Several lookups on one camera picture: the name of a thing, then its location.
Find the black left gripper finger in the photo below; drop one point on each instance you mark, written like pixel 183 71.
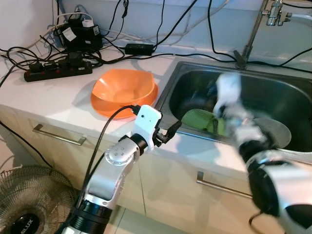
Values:
pixel 174 128
pixel 165 141

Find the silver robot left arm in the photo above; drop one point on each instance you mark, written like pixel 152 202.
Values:
pixel 109 170

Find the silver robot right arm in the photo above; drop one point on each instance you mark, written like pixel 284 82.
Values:
pixel 278 185

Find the black round pan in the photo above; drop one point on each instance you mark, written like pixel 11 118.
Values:
pixel 192 102

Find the green plate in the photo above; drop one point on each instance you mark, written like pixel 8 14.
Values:
pixel 197 121

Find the orange plastic bowl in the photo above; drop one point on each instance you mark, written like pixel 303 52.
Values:
pixel 122 90

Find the stainless steel sink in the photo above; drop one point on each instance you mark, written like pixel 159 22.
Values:
pixel 273 92

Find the silver gooseneck faucet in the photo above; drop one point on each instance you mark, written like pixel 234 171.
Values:
pixel 248 41

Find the silver metal plate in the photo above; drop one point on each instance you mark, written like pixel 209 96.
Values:
pixel 278 134

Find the black power brick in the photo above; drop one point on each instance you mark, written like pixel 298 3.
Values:
pixel 140 48

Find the silver faucet diverter valve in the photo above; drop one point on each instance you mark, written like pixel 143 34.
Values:
pixel 277 14

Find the black power strip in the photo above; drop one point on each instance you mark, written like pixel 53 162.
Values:
pixel 53 72

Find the black box with white label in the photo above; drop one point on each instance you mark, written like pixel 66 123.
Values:
pixel 80 39

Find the black mesh floor fan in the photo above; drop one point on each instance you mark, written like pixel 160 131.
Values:
pixel 29 200

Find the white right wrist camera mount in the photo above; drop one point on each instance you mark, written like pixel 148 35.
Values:
pixel 228 90

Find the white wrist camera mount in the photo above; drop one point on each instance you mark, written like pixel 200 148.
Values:
pixel 228 90
pixel 146 119

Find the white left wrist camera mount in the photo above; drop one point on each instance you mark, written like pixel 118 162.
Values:
pixel 146 119

